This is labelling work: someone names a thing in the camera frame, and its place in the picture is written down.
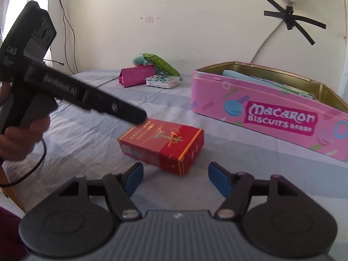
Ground dark wall cable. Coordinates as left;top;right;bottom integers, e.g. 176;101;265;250
43;0;79;74

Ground purple clothing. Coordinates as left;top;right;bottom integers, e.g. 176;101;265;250
0;206;29;261

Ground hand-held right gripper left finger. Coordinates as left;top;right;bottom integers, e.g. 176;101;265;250
58;162;144;220

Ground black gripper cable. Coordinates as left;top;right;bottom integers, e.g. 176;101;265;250
0;139;47;188

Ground black tape cross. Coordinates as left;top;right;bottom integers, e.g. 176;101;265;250
264;0;327;46

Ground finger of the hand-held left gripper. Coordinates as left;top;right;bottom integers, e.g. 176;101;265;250
87;87;147;124

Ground teal plush toy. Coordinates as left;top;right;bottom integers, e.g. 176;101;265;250
132;55;153;67

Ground green snack packet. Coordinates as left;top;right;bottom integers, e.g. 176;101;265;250
139;53;181;77

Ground red box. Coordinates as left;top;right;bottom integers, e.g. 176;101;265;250
118;119;205;176

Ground pink pouch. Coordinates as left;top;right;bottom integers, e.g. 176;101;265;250
119;65;156;88

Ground pink biscuit tin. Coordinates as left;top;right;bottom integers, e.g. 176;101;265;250
190;62;348;161

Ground person's left hand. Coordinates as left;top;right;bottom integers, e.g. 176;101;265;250
0;84;51;161

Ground grey wall cable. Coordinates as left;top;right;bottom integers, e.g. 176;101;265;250
249;19;289;64

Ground teal fabric pouch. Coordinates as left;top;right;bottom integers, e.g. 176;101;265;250
223;70;262;84

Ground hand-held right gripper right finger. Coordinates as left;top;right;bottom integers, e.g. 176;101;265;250
208;162;299;220

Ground white green-print tissue pack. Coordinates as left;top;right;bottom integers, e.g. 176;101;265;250
145;74;181;90

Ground green box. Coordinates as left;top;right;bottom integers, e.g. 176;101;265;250
250;76;316;100

